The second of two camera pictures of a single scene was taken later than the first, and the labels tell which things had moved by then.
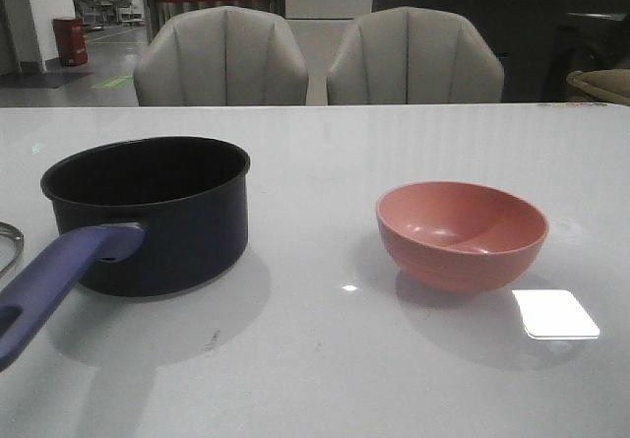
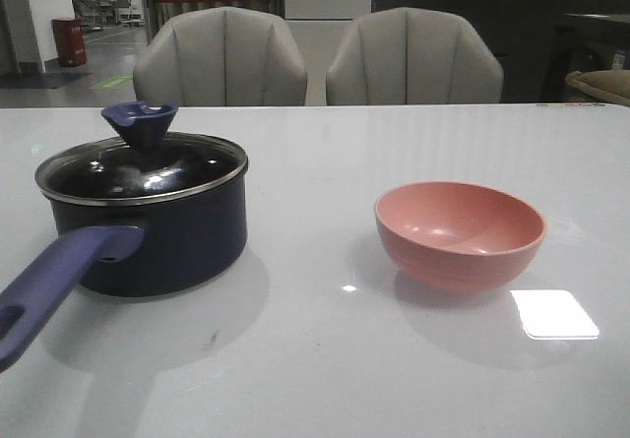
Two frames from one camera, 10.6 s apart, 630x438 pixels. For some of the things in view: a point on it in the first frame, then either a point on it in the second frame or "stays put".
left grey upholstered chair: [220, 55] stays put
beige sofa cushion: [611, 84] stays put
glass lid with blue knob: [11, 245] to [144, 165]
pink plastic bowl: [460, 237] stays put
